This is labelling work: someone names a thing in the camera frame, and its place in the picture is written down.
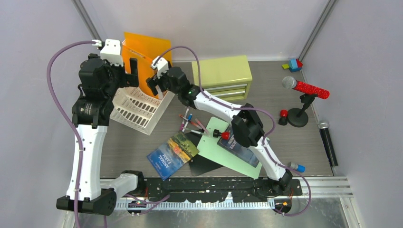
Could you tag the pink highlighter pen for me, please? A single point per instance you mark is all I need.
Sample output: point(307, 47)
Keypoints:
point(201, 125)

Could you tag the black clipboard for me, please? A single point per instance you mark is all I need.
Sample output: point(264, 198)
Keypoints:
point(198, 164)

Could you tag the blue cap white marker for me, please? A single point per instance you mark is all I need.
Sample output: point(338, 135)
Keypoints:
point(187, 120)

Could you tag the thin orange folder in rack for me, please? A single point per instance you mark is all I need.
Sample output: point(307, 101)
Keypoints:
point(145, 47)

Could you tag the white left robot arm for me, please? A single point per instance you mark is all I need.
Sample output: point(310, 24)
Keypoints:
point(100, 81)

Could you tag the black microphone stand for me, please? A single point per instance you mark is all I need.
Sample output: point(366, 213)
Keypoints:
point(298, 117)

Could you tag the blue silver small marker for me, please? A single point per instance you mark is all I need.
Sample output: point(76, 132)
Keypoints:
point(296, 167)

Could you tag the black handheld microphone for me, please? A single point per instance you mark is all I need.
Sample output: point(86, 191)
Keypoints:
point(327, 143)

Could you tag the thick orange binder folder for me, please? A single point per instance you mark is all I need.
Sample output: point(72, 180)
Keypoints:
point(143, 69)

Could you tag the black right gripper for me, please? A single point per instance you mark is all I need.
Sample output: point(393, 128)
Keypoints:
point(152, 84)

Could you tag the mint green clipboard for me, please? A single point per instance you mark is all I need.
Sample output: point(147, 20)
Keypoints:
point(210, 149)

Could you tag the Animal Farm blue book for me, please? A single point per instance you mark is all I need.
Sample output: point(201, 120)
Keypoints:
point(170, 156)

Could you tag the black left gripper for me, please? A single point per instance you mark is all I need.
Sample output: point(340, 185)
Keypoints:
point(130, 80)

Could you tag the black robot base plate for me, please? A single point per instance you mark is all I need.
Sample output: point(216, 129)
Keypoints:
point(210, 190)

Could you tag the green metal drawer cabinet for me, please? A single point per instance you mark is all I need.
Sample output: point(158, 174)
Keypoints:
point(228, 78)

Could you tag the red black stamp near cabinet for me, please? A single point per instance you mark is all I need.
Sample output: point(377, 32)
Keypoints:
point(283, 117)

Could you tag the white plastic file rack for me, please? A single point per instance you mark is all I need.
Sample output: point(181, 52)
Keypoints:
point(137, 110)

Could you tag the orange red marker pen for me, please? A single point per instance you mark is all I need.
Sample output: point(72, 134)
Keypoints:
point(189, 122)

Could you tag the Nineteen Eighty-Four dark book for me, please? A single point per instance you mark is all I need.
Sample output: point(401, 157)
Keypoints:
point(232, 146)

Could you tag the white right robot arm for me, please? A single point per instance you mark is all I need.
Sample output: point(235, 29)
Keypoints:
point(246, 125)

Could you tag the colourful toy blocks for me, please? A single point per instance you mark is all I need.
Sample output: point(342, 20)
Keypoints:
point(293, 65)

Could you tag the red glitter microphone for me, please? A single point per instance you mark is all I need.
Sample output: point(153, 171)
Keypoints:
point(290, 82)

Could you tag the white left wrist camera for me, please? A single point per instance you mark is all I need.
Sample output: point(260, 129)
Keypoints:
point(112, 52)

